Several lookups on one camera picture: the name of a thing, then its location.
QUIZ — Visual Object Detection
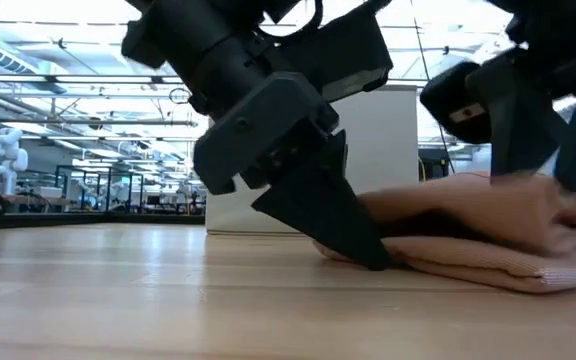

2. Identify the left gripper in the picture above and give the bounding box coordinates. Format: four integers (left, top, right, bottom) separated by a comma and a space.
120, 0, 342, 197

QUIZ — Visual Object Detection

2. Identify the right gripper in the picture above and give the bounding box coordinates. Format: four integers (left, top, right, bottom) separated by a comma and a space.
467, 0, 576, 194

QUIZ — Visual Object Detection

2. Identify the beige fabric storage box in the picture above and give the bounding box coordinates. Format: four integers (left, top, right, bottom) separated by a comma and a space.
205, 83, 419, 236

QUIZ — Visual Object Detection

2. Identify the salmon pink towel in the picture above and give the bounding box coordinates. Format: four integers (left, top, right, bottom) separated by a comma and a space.
312, 172, 576, 295

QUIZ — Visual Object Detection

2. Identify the black hanging cable loop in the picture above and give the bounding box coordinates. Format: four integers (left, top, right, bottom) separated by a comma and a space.
168, 87, 193, 106

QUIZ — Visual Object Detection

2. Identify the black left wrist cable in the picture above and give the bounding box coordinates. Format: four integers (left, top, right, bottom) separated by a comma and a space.
255, 0, 394, 47

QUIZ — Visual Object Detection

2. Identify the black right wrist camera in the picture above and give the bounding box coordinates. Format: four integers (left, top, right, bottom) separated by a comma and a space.
420, 59, 494, 146

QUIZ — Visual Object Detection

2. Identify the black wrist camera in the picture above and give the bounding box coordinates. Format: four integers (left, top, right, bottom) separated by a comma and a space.
277, 9, 394, 104
420, 59, 494, 146

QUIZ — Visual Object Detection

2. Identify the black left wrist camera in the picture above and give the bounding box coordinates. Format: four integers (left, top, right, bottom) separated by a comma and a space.
277, 9, 394, 104

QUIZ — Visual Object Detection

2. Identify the thin black hanging cable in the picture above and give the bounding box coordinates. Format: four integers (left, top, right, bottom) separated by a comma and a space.
409, 0, 457, 175

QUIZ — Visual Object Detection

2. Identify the grey ceiling duct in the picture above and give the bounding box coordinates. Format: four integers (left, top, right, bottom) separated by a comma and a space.
0, 42, 69, 96

